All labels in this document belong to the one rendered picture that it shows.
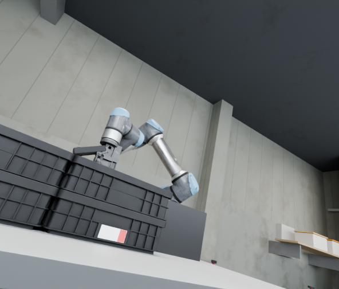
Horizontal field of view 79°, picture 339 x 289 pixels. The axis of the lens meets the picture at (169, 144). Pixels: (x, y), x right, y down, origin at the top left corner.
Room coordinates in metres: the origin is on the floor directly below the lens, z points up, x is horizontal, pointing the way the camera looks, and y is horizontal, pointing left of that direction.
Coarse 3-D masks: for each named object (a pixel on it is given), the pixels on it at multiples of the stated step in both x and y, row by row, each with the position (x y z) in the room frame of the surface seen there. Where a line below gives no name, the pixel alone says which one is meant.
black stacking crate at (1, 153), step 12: (0, 144) 0.55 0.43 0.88; (12, 144) 0.56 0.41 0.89; (24, 144) 0.57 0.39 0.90; (0, 156) 0.55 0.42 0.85; (12, 156) 0.56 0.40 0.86; (24, 156) 0.58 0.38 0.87; (36, 156) 0.59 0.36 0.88; (48, 156) 0.60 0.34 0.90; (0, 168) 0.55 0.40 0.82; (12, 168) 0.57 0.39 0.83; (24, 168) 0.58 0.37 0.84; (36, 168) 0.60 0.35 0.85; (48, 168) 0.61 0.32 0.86; (60, 168) 0.63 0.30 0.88; (36, 180) 0.60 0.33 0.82; (48, 180) 0.61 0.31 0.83
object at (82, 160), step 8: (80, 160) 0.64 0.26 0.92; (88, 160) 0.65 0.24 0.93; (96, 168) 0.67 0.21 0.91; (104, 168) 0.68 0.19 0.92; (112, 176) 0.70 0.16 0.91; (120, 176) 0.71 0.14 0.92; (128, 176) 0.72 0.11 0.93; (136, 184) 0.74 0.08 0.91; (144, 184) 0.76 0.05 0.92; (160, 192) 0.80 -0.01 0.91; (168, 192) 0.82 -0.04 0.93
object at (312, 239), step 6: (300, 234) 4.07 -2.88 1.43; (306, 234) 3.96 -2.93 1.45; (312, 234) 3.87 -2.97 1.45; (318, 234) 3.91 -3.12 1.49; (300, 240) 4.08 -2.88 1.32; (306, 240) 3.97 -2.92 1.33; (312, 240) 3.87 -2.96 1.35; (318, 240) 3.91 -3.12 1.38; (324, 240) 3.99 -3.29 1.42; (312, 246) 3.88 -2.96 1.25; (318, 246) 3.91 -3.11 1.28; (324, 246) 3.98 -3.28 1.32
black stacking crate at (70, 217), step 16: (64, 192) 0.64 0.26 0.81; (48, 208) 0.74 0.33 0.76; (64, 208) 0.66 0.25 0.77; (80, 208) 0.68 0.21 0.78; (96, 208) 0.69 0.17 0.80; (112, 208) 0.71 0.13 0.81; (48, 224) 0.65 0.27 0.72; (64, 224) 0.66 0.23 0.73; (80, 224) 0.69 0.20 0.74; (96, 224) 0.71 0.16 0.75; (112, 224) 0.74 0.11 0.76; (128, 224) 0.76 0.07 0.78; (144, 224) 0.80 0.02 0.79; (160, 224) 0.82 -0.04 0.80; (96, 240) 0.73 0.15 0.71; (128, 240) 0.77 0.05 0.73; (144, 240) 0.80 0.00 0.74
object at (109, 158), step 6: (102, 144) 0.79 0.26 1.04; (108, 144) 0.76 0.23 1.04; (114, 144) 0.75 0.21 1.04; (108, 150) 0.77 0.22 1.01; (114, 150) 0.77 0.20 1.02; (120, 150) 0.78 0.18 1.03; (96, 156) 0.74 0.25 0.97; (102, 156) 0.75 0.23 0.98; (108, 156) 0.75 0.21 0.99; (114, 156) 0.77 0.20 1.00; (102, 162) 0.75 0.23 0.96; (108, 162) 0.76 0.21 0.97; (114, 162) 0.77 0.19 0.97; (114, 168) 0.77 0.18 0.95
